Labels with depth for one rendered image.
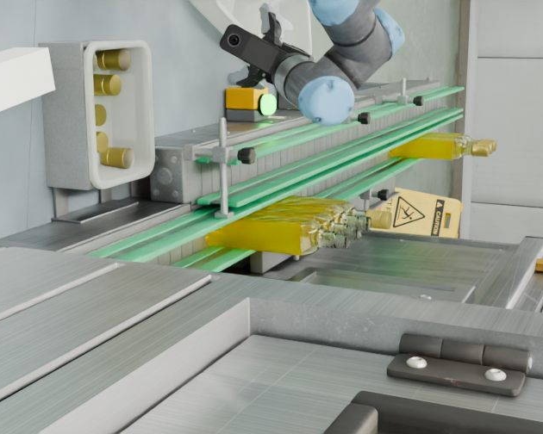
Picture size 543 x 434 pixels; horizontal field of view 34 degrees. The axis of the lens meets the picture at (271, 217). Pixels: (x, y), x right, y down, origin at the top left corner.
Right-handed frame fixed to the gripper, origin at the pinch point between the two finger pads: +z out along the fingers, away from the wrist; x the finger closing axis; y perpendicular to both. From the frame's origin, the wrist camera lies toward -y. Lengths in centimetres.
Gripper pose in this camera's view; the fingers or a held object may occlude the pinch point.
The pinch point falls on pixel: (243, 40)
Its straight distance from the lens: 162.2
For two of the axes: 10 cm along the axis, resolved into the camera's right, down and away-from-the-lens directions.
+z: -3.6, -4.2, 8.3
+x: 4.3, -8.7, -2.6
